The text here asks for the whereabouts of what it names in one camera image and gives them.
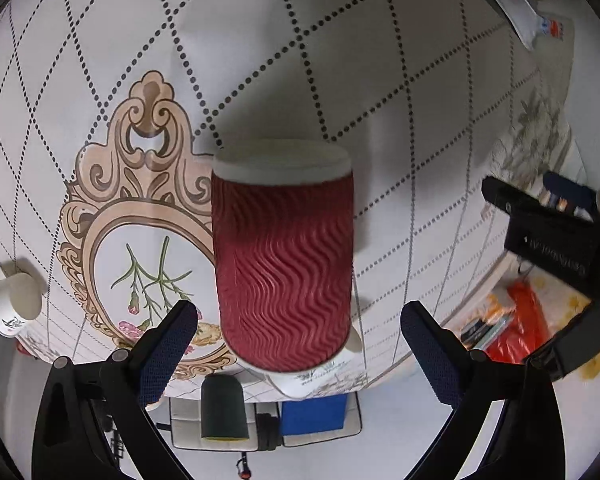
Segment floral embroidered cloth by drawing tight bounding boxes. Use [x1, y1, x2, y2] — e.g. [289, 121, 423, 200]
[490, 15, 589, 196]

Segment blue box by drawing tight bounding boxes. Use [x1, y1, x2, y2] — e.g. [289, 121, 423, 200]
[280, 393, 349, 432]

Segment orange plastic bag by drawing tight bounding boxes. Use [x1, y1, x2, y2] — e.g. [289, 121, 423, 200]
[490, 280, 552, 365]

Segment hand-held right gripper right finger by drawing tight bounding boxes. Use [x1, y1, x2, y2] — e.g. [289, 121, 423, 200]
[401, 301, 565, 480]

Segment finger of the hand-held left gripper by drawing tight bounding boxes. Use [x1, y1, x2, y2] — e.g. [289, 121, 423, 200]
[542, 171, 597, 222]
[526, 305, 600, 382]

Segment dark green cup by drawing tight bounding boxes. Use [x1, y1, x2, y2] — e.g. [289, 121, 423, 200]
[200, 373, 246, 445]

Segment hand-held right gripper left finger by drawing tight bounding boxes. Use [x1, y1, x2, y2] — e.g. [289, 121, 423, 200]
[30, 300, 201, 480]

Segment white floral paper cup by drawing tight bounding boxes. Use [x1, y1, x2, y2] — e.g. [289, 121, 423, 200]
[247, 327, 367, 401]
[0, 274, 44, 337]

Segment white printed packet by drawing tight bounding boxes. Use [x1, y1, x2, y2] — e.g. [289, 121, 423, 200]
[472, 0, 570, 52]

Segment white dotted printed tablecloth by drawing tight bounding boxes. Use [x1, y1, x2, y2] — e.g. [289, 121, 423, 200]
[0, 0, 587, 407]

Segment red ripple paper cup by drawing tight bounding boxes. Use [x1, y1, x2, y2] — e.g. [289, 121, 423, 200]
[211, 139, 356, 375]

